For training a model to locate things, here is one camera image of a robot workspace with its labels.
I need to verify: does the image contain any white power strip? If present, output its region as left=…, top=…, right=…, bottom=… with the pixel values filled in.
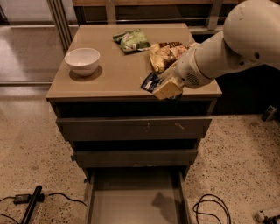
left=255, top=207, right=280, bottom=224

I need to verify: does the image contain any top grey drawer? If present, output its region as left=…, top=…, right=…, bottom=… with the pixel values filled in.
left=56, top=116, right=212, bottom=141

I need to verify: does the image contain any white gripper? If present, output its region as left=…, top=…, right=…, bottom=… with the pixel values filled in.
left=152, top=43, right=213, bottom=100

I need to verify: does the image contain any dark blue rxbar wrapper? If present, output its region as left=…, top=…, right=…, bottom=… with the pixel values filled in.
left=140, top=72, right=182, bottom=102

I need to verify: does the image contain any green snack bag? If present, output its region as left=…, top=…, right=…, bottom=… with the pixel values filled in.
left=113, top=29, right=151, bottom=54

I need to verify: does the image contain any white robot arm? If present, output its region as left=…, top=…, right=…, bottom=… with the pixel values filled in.
left=152, top=0, right=280, bottom=99

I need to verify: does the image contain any black coiled cable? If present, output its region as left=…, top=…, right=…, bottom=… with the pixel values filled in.
left=192, top=193, right=232, bottom=224

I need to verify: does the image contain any white ceramic bowl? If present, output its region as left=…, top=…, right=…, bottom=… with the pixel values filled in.
left=64, top=48, right=100, bottom=76

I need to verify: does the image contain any grey drawer cabinet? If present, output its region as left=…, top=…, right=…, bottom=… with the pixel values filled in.
left=46, top=24, right=221, bottom=177

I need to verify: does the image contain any yellow brown chip bag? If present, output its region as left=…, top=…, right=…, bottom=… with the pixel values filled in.
left=149, top=42, right=195, bottom=74

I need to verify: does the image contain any black rod on floor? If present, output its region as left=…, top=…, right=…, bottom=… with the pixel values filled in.
left=20, top=185, right=45, bottom=224

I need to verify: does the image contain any small grey floor device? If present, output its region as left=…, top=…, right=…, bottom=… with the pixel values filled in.
left=262, top=105, right=277, bottom=122

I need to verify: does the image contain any middle grey drawer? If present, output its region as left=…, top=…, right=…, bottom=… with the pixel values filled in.
left=73, top=149, right=198, bottom=168

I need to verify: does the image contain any open bottom grey drawer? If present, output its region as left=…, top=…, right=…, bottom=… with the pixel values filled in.
left=85, top=167, right=191, bottom=224

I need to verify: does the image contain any black power adapter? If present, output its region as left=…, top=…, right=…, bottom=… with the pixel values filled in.
left=13, top=194, right=31, bottom=205

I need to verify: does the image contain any metal shelving frame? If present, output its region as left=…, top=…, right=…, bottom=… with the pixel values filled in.
left=45, top=0, right=243, bottom=51

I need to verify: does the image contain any thin black floor cable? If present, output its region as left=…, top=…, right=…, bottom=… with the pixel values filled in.
left=48, top=192, right=88, bottom=207

